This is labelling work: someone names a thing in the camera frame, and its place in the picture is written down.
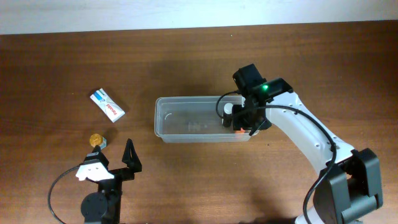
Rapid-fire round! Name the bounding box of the orange bottle white cap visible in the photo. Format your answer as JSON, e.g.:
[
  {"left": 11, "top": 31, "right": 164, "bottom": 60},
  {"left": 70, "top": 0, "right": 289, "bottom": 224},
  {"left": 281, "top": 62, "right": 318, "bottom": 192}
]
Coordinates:
[{"left": 235, "top": 128, "right": 245, "bottom": 134}]

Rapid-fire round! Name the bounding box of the dark bottle white cap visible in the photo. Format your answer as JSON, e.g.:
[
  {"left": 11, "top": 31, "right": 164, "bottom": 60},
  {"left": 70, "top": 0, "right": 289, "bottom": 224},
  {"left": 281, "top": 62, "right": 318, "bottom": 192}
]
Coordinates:
[{"left": 222, "top": 103, "right": 233, "bottom": 128}]

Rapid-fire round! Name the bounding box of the white Panadol box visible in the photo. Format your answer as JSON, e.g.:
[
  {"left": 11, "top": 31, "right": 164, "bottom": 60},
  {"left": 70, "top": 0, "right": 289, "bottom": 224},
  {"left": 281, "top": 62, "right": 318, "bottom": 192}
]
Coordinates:
[{"left": 90, "top": 88, "right": 125, "bottom": 123}]

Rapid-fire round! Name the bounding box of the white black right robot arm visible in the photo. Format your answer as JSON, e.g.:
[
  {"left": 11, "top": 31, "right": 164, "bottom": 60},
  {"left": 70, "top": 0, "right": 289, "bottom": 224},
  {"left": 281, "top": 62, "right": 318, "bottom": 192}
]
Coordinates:
[{"left": 226, "top": 64, "right": 383, "bottom": 223}]

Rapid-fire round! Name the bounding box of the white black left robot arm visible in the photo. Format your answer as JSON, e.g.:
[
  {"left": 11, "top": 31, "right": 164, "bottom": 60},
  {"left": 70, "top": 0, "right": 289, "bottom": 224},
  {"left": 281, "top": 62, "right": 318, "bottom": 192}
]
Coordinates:
[{"left": 76, "top": 139, "right": 142, "bottom": 224}]

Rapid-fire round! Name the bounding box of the clear plastic container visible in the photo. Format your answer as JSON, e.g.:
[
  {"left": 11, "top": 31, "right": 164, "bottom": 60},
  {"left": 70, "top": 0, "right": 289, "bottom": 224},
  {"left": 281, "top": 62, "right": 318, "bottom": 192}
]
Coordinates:
[{"left": 154, "top": 95, "right": 251, "bottom": 143}]

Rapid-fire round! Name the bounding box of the gold lid small jar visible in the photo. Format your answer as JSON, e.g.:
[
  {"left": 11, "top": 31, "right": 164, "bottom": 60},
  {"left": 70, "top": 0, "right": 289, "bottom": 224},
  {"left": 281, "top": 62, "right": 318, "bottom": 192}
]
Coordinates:
[{"left": 89, "top": 134, "right": 107, "bottom": 149}]

